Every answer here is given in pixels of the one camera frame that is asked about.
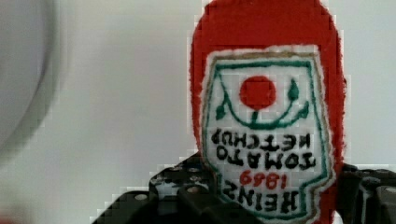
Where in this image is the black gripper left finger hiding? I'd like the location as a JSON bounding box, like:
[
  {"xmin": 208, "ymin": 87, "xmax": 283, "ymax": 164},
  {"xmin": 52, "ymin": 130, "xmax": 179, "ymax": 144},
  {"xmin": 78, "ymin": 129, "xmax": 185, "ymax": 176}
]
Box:
[{"xmin": 92, "ymin": 153, "xmax": 262, "ymax": 224}]

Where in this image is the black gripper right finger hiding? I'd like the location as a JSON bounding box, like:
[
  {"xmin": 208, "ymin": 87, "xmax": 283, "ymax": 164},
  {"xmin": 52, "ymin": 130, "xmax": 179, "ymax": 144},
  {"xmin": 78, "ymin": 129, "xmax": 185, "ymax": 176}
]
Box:
[{"xmin": 336, "ymin": 164, "xmax": 396, "ymax": 224}]

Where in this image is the red plush ketchup bottle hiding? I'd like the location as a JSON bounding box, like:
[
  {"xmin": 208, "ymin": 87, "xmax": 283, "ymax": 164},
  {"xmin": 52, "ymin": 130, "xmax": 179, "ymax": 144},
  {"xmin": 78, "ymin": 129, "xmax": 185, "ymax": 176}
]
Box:
[{"xmin": 190, "ymin": 0, "xmax": 346, "ymax": 224}]

